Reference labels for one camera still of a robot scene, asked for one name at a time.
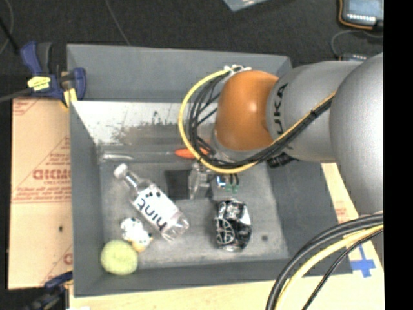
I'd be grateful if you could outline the clear plastic bottle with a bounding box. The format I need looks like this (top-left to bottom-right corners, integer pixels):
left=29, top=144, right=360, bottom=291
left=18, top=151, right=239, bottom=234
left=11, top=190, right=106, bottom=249
left=112, top=163, right=190, bottom=243

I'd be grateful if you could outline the dark green flat block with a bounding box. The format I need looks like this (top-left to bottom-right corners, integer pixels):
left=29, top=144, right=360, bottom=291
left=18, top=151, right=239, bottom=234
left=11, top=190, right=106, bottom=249
left=164, top=170, right=192, bottom=200

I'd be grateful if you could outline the yellow-green ball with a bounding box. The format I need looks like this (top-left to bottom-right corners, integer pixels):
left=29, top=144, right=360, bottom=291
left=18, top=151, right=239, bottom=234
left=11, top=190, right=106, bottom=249
left=100, top=239, right=140, bottom=276

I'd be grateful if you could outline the orange toy carrot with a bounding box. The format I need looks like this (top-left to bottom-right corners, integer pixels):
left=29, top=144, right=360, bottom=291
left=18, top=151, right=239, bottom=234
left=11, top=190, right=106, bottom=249
left=174, top=148, right=209, bottom=160

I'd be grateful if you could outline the grey metal bin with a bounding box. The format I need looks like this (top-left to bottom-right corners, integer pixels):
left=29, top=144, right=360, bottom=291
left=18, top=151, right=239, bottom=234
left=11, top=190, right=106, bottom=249
left=66, top=43, right=353, bottom=297

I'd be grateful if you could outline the black and white crumpled packet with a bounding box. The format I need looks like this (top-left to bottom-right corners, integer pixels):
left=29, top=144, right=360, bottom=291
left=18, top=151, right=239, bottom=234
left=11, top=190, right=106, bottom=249
left=214, top=198, right=253, bottom=253

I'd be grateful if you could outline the brown cardboard board, red print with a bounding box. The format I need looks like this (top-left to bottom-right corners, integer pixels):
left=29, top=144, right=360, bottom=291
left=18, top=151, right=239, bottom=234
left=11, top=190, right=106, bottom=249
left=8, top=96, right=74, bottom=290

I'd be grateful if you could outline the white toy animal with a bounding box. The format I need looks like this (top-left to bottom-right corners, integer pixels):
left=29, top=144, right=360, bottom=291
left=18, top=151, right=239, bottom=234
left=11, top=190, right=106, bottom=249
left=120, top=217, right=154, bottom=253

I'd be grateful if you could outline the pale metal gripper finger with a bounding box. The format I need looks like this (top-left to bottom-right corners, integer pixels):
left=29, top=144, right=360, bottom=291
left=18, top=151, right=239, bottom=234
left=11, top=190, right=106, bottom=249
left=188, top=162, right=201, bottom=201
left=199, top=168, right=212, bottom=196

